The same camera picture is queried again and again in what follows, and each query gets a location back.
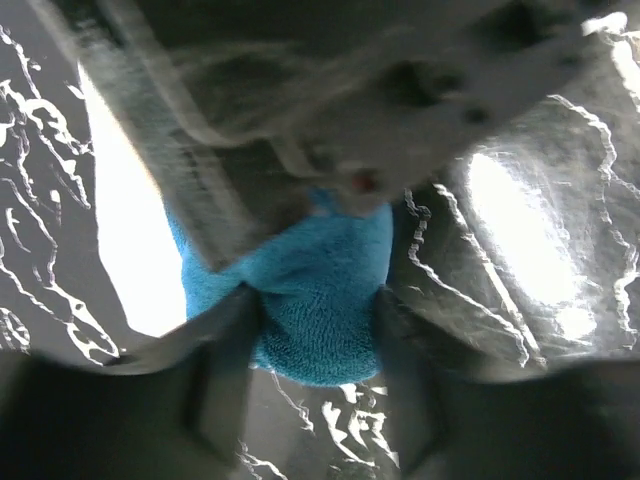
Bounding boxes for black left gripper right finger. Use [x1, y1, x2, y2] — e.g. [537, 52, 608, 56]
[373, 289, 545, 475]

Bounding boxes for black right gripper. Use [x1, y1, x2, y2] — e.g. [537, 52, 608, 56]
[164, 1, 600, 214]

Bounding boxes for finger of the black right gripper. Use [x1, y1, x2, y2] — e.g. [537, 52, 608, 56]
[31, 1, 280, 270]

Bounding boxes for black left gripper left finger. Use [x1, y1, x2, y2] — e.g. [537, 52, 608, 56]
[109, 287, 262, 468]

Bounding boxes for teal beige cartoon towel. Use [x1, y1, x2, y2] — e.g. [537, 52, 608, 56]
[166, 191, 394, 386]

